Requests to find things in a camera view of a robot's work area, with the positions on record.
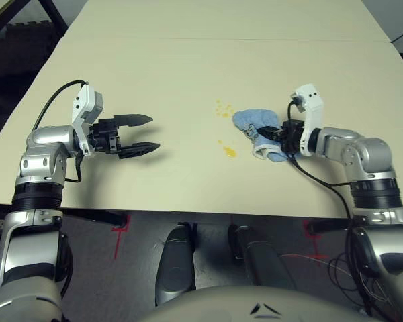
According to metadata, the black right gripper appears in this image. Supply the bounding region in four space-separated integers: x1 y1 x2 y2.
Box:
259 119 305 155

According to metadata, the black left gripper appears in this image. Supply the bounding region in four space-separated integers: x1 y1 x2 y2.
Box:
87 113 161 160

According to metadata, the light blue terry rag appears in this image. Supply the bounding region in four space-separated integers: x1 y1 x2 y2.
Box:
232 107 292 164

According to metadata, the yellow liquid droplet cluster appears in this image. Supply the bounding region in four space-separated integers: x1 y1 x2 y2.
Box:
214 99 235 118

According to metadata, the red floor tape cross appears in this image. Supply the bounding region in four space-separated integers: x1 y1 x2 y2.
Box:
302 219 329 266
111 214 132 260

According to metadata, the dark grey robot right leg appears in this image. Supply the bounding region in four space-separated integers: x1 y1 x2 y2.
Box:
227 223 297 293

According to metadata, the dark grey robot leg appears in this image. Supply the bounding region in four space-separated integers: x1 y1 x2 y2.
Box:
154 223 197 307
227 223 297 293

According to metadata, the dark grey robot left leg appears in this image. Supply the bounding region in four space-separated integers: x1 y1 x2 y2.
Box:
154 223 197 307

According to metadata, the grey robot torso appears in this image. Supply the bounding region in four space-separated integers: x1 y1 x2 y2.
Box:
134 284 370 322

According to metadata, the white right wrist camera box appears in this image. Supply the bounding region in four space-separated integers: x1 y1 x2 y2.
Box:
290 83 324 157

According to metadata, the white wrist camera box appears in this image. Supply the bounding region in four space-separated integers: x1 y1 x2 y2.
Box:
290 83 324 157
70 85 105 157

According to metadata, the black right camera cable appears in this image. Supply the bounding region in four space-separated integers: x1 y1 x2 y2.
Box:
286 95 357 235

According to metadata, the black camera cable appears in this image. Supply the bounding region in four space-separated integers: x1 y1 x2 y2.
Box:
286 95 357 235
31 79 89 132

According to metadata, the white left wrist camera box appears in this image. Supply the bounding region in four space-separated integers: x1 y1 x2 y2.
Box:
70 85 105 157

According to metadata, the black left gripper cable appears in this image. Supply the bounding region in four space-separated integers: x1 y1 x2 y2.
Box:
64 154 85 184

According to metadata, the black left camera cable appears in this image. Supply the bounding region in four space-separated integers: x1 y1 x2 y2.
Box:
31 79 89 132

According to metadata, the black metal frame strut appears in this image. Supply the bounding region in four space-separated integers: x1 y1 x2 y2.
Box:
37 0 69 35
0 0 32 31

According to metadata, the tangled black floor cable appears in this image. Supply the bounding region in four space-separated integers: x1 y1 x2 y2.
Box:
327 251 390 316

